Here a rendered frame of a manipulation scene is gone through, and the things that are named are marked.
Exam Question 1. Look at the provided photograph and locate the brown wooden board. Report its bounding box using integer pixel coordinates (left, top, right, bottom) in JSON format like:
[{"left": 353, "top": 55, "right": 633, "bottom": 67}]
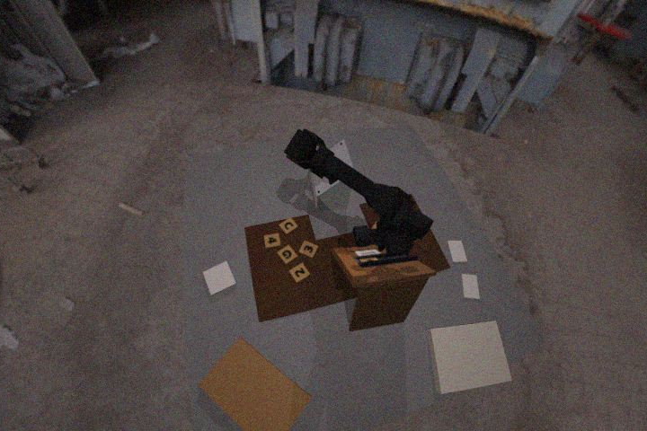
[{"left": 331, "top": 245, "right": 436, "bottom": 331}]

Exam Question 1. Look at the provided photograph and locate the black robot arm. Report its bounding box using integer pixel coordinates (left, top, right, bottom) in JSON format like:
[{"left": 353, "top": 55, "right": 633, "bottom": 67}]
[{"left": 284, "top": 128, "right": 433, "bottom": 257}]

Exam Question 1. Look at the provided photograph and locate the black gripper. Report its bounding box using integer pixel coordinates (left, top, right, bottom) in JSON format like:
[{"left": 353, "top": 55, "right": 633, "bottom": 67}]
[{"left": 353, "top": 217, "right": 417, "bottom": 251}]

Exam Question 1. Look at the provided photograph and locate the white paper ticket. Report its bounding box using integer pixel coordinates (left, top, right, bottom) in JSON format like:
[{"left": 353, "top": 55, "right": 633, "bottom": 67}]
[{"left": 355, "top": 249, "right": 380, "bottom": 256}]

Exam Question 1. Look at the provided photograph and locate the tan flat rectangular board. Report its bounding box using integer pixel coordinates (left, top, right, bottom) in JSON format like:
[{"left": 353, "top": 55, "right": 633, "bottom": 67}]
[{"left": 198, "top": 337, "right": 313, "bottom": 431}]

